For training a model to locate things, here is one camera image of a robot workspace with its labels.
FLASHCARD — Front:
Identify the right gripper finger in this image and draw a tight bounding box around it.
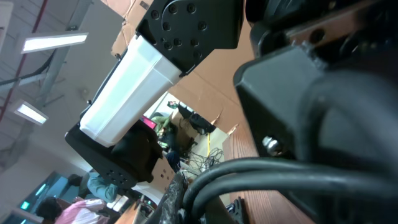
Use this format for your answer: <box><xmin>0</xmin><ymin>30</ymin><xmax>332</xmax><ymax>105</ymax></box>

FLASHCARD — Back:
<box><xmin>233</xmin><ymin>0</ymin><xmax>398</xmax><ymax>224</ymax></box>

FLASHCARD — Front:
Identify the ceiling light fixture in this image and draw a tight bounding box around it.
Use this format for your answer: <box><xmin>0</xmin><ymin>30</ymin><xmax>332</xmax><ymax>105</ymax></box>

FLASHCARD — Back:
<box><xmin>11</xmin><ymin>100</ymin><xmax>49</xmax><ymax>126</ymax></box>
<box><xmin>21</xmin><ymin>30</ymin><xmax>89</xmax><ymax>54</ymax></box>

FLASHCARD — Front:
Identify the cardboard wall panel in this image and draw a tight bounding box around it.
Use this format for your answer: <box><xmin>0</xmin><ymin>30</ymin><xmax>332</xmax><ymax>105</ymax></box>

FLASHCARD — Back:
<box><xmin>101</xmin><ymin>0</ymin><xmax>254</xmax><ymax>133</ymax></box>

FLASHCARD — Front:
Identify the computer monitor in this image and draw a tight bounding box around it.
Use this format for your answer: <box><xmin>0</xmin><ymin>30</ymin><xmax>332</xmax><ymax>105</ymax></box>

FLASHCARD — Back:
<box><xmin>140</xmin><ymin>116</ymin><xmax>157</xmax><ymax>129</ymax></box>

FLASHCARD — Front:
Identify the black USB cable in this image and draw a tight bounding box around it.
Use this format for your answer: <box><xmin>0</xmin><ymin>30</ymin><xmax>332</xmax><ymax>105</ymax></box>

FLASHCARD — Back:
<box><xmin>182</xmin><ymin>157</ymin><xmax>398</xmax><ymax>224</ymax></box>

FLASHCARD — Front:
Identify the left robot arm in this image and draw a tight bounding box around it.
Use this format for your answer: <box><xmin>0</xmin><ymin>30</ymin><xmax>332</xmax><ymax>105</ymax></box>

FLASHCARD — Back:
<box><xmin>65</xmin><ymin>0</ymin><xmax>244</xmax><ymax>189</ymax></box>

